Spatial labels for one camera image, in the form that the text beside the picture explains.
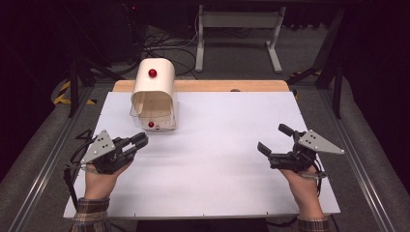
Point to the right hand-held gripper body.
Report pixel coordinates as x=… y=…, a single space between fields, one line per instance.
x=299 y=158

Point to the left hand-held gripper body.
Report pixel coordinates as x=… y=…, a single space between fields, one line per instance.
x=109 y=158

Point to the cream drawer cabinet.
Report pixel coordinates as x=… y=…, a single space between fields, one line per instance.
x=154 y=80

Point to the person's left hand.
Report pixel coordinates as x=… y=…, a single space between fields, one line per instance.
x=101 y=185

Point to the person's right hand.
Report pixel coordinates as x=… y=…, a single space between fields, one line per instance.
x=303 y=193

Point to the white board sheet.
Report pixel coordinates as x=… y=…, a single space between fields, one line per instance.
x=209 y=167

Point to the black metal stand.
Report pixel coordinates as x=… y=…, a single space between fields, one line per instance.
x=335 y=74

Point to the black tripod stand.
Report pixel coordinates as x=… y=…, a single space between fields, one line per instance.
x=75 y=83

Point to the wooden table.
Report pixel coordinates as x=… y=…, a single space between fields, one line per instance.
x=209 y=85

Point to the black equipment with red light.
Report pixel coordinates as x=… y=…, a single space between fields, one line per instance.
x=133 y=29

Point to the aluminium rail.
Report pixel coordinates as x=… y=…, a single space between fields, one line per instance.
x=48 y=167
x=361 y=170

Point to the white metal stand frame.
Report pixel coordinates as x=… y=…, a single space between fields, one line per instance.
x=238 y=19

